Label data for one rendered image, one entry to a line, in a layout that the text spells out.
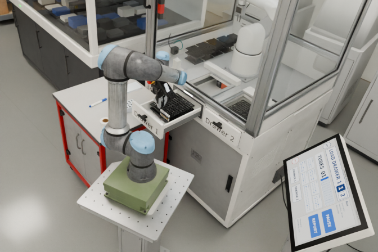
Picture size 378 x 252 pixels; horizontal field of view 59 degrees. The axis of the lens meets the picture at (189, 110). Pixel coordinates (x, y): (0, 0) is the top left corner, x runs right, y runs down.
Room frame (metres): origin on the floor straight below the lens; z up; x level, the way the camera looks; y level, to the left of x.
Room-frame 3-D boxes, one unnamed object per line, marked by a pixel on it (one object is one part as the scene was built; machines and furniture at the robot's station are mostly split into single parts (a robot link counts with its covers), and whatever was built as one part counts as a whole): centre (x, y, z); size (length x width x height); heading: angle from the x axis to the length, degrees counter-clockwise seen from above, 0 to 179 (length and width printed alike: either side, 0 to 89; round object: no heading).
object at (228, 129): (1.58, -0.21, 0.87); 0.29 x 0.02 x 0.11; 47
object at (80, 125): (1.85, 0.53, 0.38); 0.62 x 0.58 x 0.76; 47
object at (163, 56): (1.63, 0.18, 1.24); 0.09 x 0.08 x 0.11; 161
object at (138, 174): (1.15, 0.20, 0.91); 0.15 x 0.15 x 0.10
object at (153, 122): (1.56, 0.24, 0.87); 0.29 x 0.02 x 0.11; 47
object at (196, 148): (2.11, -0.34, 0.40); 1.03 x 0.95 x 0.80; 47
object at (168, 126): (1.71, 0.10, 0.86); 0.40 x 0.26 x 0.06; 137
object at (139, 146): (1.16, 0.21, 1.03); 0.13 x 0.12 x 0.14; 71
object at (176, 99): (1.70, 0.11, 0.87); 0.22 x 0.18 x 0.06; 137
